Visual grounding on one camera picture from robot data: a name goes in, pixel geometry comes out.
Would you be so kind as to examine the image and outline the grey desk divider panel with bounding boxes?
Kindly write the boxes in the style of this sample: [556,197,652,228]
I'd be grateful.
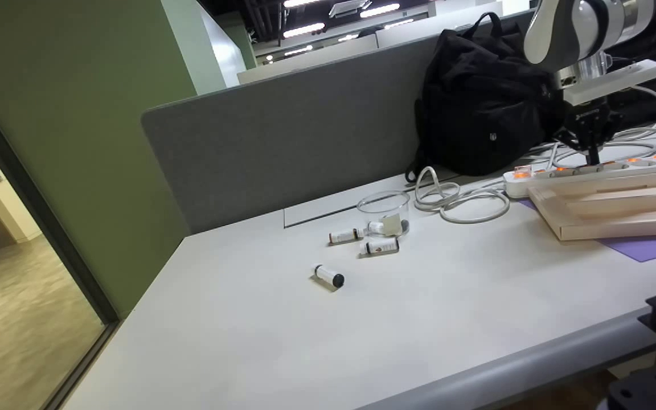
[140,39,434,232]

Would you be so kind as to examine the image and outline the clear plastic container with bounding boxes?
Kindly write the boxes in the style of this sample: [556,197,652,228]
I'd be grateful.
[358,191,409,223]

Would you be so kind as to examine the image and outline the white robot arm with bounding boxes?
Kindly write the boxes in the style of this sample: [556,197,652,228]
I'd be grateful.
[524,0,656,167]

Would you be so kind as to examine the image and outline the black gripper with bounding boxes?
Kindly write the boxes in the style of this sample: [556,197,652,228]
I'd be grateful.
[556,104,619,163]

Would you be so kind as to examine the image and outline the black backpack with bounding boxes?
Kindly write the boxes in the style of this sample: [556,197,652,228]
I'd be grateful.
[406,12,563,183]

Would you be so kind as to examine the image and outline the white six-socket power strip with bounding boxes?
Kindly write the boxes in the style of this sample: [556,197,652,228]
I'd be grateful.
[503,155,656,201]

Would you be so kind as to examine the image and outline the white power strip cable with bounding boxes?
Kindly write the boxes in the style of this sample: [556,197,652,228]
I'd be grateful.
[413,122,656,226]

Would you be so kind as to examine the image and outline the purple paper sheet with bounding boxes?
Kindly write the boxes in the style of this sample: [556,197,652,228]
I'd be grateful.
[519,197,656,264]

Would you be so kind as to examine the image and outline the white marker with black cap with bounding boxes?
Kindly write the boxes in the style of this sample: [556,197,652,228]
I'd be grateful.
[312,264,345,289]

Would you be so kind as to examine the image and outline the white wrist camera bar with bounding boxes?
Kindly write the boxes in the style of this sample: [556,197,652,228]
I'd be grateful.
[563,59,656,106]

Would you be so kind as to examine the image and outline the light wooden tray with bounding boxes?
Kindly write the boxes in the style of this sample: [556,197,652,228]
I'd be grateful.
[529,167,656,241]

